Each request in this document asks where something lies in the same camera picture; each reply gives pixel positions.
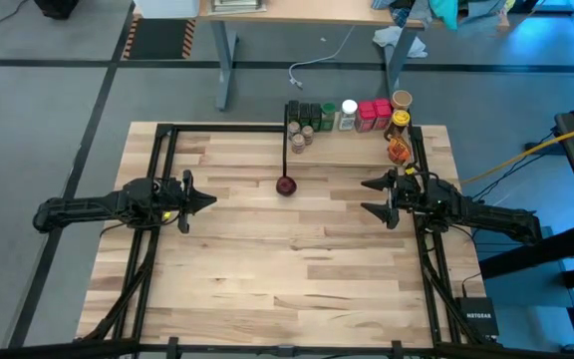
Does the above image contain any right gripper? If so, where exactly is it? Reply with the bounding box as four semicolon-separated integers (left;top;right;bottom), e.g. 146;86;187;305
360;168;427;231

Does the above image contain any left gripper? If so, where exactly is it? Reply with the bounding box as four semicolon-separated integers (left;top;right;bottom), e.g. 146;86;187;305
164;169;218;234

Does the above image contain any orange taco seasoning packet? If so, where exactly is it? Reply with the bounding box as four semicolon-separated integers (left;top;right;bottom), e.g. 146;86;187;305
387;135;413;167

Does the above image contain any smoked paprika tin red lid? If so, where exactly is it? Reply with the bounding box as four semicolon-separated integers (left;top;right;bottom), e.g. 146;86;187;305
372;98;394;132
355;100;378;134

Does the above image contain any dark red apple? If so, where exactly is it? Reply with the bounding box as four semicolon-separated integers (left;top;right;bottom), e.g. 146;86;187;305
275;176;298;197

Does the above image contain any white-lidded seasoning jar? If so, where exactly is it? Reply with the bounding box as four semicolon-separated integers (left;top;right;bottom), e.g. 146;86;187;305
338;99;360;133

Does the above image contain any green-lidded glass herb jar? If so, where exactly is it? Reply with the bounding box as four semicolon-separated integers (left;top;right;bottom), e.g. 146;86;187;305
320;102;338;133

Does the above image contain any dark jar yellow lid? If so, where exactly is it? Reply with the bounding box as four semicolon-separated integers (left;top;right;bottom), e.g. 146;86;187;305
384;109;412;142

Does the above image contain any brown jar tan lid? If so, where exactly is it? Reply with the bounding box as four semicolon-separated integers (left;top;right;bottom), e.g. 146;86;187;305
391;89;414;111

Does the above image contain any white cloth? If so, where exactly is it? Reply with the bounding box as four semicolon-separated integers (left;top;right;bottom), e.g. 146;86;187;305
371;25;429;59

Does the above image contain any black hazard-striped mat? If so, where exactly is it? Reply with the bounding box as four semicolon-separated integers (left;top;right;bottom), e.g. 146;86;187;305
121;18;197;62

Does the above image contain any dark plaid cloth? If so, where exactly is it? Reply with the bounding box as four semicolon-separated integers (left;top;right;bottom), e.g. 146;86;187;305
389;4;416;29

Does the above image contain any teal cloth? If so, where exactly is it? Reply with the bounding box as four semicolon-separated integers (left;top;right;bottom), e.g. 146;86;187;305
429;0;473;32

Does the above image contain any stack of papers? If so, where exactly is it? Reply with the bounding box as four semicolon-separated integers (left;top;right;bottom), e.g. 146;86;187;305
210;0;268;15

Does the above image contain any wooden background desk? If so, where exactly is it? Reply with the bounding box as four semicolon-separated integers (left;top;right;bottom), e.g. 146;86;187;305
199;0;511;112

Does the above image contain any blue denim garment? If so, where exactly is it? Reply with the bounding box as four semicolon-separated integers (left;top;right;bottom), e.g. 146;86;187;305
458;0;511;40

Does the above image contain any black box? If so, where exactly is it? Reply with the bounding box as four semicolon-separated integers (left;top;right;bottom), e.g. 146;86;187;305
34;0;80;20

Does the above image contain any black aluminium rig frame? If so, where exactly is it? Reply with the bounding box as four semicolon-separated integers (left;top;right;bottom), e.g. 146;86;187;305
75;122;502;359

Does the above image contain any white floor cable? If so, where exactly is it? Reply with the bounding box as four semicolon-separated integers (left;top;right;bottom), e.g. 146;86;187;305
288;24;357;90

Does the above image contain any black Netgear network switch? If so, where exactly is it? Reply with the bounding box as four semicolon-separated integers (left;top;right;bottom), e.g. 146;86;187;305
454;296;501;337

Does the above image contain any yellow cable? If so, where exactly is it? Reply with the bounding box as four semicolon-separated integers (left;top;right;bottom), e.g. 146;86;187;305
460;118;574;185

